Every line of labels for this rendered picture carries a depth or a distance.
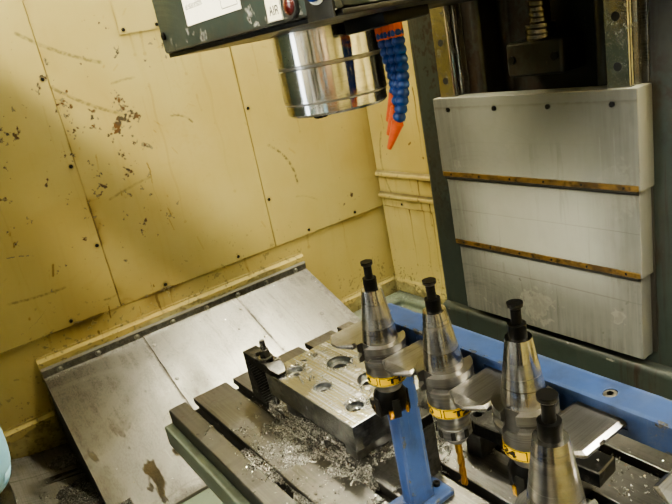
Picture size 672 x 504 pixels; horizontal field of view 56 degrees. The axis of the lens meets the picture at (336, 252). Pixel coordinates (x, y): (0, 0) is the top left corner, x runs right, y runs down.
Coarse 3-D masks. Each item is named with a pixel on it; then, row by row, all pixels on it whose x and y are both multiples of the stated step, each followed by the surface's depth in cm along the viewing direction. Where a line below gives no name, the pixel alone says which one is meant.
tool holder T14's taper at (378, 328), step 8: (368, 296) 75; (376, 296) 75; (384, 296) 76; (368, 304) 75; (376, 304) 75; (384, 304) 76; (368, 312) 76; (376, 312) 75; (384, 312) 76; (368, 320) 76; (376, 320) 76; (384, 320) 76; (392, 320) 77; (368, 328) 76; (376, 328) 76; (384, 328) 76; (392, 328) 77; (368, 336) 76; (376, 336) 76; (384, 336) 76; (392, 336) 77; (368, 344) 77; (376, 344) 76; (384, 344) 76
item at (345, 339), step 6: (354, 324) 85; (360, 324) 85; (342, 330) 84; (348, 330) 84; (354, 330) 84; (360, 330) 83; (330, 336) 84; (336, 336) 83; (342, 336) 83; (348, 336) 82; (354, 336) 82; (336, 342) 82; (342, 342) 81; (348, 342) 81; (354, 342) 80; (342, 348) 81; (348, 348) 80; (354, 348) 80
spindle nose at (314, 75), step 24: (336, 24) 87; (288, 48) 89; (312, 48) 88; (336, 48) 88; (360, 48) 89; (288, 72) 91; (312, 72) 89; (336, 72) 88; (360, 72) 90; (384, 72) 95; (288, 96) 93; (312, 96) 90; (336, 96) 89; (360, 96) 91; (384, 96) 94
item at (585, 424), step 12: (576, 408) 59; (588, 408) 59; (564, 420) 58; (576, 420) 57; (588, 420) 57; (600, 420) 57; (612, 420) 57; (576, 432) 56; (588, 432) 56; (600, 432) 55; (612, 432) 55; (576, 444) 54; (588, 444) 54; (600, 444) 55; (576, 456) 54; (588, 456) 53
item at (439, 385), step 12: (420, 360) 71; (468, 360) 69; (420, 372) 69; (456, 372) 67; (468, 372) 67; (420, 384) 70; (432, 384) 67; (444, 384) 67; (456, 384) 67; (432, 396) 68; (444, 396) 67
